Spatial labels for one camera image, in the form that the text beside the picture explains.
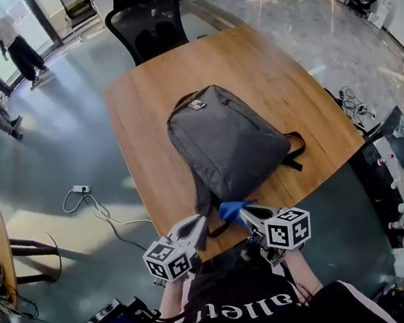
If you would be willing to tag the person's black printed shirt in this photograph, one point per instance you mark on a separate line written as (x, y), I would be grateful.
(240, 291)

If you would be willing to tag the black mesh office chair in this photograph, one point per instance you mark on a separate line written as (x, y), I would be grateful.
(148, 24)

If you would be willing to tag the metal frame visitor chair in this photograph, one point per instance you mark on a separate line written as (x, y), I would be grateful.
(77, 8)

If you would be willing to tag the blue cloth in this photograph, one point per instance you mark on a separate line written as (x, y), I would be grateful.
(230, 212)

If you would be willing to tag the person's right forearm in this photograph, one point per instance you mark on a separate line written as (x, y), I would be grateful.
(303, 272)

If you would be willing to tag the grey backpack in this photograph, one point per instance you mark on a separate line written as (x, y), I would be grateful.
(221, 143)

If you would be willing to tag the black shelf cart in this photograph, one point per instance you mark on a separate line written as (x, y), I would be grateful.
(371, 173)

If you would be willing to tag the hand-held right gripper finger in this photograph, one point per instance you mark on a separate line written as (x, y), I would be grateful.
(266, 208)
(255, 222)

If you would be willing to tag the white power strip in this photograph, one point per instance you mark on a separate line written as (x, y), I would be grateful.
(81, 188)

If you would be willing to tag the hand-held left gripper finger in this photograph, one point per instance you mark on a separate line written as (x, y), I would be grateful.
(189, 220)
(200, 236)

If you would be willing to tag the person's left forearm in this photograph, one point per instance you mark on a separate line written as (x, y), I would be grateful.
(168, 300)

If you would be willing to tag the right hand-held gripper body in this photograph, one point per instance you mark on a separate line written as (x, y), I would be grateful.
(287, 230)

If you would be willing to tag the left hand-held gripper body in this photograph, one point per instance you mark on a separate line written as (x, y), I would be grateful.
(166, 260)

